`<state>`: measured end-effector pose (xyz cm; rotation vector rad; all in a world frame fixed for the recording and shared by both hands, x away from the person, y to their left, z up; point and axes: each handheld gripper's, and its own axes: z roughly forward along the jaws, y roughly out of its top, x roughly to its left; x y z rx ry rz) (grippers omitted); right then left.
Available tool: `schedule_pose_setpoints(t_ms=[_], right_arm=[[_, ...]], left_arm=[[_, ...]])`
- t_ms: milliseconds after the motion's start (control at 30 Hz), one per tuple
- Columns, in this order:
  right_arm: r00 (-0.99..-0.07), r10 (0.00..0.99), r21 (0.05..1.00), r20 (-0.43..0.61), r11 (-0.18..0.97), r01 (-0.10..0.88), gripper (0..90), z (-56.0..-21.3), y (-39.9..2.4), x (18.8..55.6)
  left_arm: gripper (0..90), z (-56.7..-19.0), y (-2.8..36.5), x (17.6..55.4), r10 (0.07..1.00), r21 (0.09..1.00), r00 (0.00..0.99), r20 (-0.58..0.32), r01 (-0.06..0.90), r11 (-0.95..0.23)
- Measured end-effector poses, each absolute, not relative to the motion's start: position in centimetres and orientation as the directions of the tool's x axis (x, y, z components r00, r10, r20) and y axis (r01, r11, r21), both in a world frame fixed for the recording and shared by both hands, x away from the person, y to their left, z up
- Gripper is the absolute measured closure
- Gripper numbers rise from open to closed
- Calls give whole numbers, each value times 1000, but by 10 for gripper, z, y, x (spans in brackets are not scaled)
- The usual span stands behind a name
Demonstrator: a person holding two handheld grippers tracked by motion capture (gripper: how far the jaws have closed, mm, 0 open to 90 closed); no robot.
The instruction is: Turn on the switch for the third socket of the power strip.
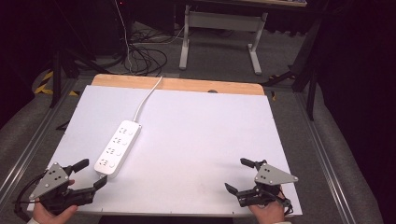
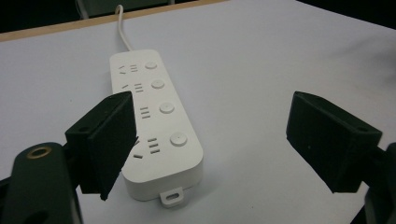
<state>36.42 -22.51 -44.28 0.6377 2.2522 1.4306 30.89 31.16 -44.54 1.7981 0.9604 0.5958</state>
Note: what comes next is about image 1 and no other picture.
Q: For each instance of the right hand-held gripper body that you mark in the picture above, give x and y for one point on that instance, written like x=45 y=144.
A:
x=271 y=177

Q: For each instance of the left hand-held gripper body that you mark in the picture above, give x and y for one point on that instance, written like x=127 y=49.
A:
x=53 y=179

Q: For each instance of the person's right hand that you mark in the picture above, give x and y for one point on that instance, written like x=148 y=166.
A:
x=267 y=214

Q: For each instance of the person's left hand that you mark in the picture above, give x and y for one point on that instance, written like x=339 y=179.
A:
x=53 y=217

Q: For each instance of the white power strip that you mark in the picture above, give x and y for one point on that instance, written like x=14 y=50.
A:
x=118 y=148

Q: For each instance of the white table cover board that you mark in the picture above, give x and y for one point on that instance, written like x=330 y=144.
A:
x=193 y=140

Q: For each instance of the yellow black hazard tape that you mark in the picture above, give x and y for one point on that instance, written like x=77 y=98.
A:
x=43 y=85

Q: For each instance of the black stand with legs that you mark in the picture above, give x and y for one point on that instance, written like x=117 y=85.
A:
x=311 y=81
x=56 y=77

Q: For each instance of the aluminium floor rail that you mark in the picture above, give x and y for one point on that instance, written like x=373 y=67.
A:
x=31 y=146
x=323 y=161

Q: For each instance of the white metal desk frame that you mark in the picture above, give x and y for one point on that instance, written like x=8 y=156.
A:
x=186 y=37

